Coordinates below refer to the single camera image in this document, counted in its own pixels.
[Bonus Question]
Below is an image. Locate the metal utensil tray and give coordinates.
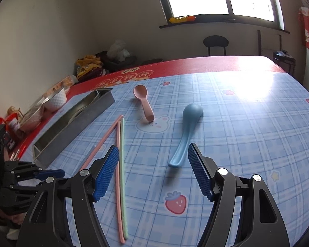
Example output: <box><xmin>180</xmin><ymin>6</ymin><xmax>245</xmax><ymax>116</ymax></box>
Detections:
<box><xmin>33</xmin><ymin>88</ymin><xmax>116</xmax><ymax>169</ymax></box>

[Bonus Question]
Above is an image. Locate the blue plaid table mat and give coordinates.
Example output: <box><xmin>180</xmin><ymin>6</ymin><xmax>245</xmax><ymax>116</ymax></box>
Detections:
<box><xmin>41</xmin><ymin>71</ymin><xmax>309</xmax><ymax>247</ymax></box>

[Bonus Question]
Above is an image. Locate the pale printed box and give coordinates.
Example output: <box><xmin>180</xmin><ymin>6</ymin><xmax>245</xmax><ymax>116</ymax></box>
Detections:
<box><xmin>45</xmin><ymin>75</ymin><xmax>78</xmax><ymax>96</ymax></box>

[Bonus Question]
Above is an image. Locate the white dimpled bowl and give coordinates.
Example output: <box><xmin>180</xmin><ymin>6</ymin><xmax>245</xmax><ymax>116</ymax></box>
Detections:
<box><xmin>42</xmin><ymin>87</ymin><xmax>68</xmax><ymax>113</ymax></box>

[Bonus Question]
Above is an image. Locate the person's left forearm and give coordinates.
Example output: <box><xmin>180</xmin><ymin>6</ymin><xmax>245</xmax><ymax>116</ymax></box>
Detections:
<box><xmin>0</xmin><ymin>203</ymin><xmax>24</xmax><ymax>240</ymax></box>

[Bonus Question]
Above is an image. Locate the green chopstick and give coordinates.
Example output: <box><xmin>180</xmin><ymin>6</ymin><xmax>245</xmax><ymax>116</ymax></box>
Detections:
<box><xmin>120</xmin><ymin>118</ymin><xmax>129</xmax><ymax>240</ymax></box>

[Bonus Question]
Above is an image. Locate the blue spoon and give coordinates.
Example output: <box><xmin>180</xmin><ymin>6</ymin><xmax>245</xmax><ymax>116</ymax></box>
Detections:
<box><xmin>168</xmin><ymin>103</ymin><xmax>204</xmax><ymax>168</ymax></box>

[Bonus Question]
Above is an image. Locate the dark folding frame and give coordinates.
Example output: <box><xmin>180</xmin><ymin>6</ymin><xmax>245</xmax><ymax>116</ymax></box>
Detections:
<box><xmin>257</xmin><ymin>30</ymin><xmax>283</xmax><ymax>56</ymax></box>

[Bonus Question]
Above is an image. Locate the white plastic bag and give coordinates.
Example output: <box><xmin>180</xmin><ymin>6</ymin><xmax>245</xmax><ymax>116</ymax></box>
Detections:
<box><xmin>107</xmin><ymin>40</ymin><xmax>132</xmax><ymax>61</ymax></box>

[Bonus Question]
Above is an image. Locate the patterned ceramic bowl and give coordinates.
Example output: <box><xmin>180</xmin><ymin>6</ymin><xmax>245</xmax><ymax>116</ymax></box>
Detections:
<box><xmin>20</xmin><ymin>103</ymin><xmax>46</xmax><ymax>132</ymax></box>

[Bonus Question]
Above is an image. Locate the black round-back chair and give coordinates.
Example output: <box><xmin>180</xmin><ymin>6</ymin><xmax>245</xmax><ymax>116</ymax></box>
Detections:
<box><xmin>203</xmin><ymin>35</ymin><xmax>229</xmax><ymax>56</ymax></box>

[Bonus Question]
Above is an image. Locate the pink spoon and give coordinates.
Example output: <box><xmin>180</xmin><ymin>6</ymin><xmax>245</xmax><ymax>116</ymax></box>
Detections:
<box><xmin>133</xmin><ymin>85</ymin><xmax>155</xmax><ymax>122</ymax></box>

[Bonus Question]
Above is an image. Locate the black pressure cooker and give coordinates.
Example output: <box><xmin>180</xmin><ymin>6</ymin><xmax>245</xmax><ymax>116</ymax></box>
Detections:
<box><xmin>273</xmin><ymin>49</ymin><xmax>297</xmax><ymax>77</ymax></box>

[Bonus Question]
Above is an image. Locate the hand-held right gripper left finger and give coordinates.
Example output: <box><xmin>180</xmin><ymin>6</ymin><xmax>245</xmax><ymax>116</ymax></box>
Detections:
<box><xmin>15</xmin><ymin>145</ymin><xmax>119</xmax><ymax>247</ymax></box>

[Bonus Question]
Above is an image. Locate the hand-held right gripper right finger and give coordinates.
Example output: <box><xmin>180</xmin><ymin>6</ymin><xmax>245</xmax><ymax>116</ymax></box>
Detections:
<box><xmin>187</xmin><ymin>143</ymin><xmax>291</xmax><ymax>247</ymax></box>

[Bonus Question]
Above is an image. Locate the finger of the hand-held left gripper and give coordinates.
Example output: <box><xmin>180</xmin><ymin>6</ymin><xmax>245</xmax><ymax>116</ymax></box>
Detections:
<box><xmin>9</xmin><ymin>179</ymin><xmax>43</xmax><ymax>193</ymax></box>
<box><xmin>9</xmin><ymin>161</ymin><xmax>66</xmax><ymax>179</ymax></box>

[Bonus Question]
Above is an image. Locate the yellow packet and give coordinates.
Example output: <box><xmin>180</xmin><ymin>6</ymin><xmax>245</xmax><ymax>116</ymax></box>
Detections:
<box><xmin>169</xmin><ymin>15</ymin><xmax>197</xmax><ymax>24</ymax></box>

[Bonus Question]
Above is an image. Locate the dark framed window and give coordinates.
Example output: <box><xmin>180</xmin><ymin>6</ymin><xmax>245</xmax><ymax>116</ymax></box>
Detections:
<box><xmin>152</xmin><ymin>0</ymin><xmax>291</xmax><ymax>34</ymax></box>

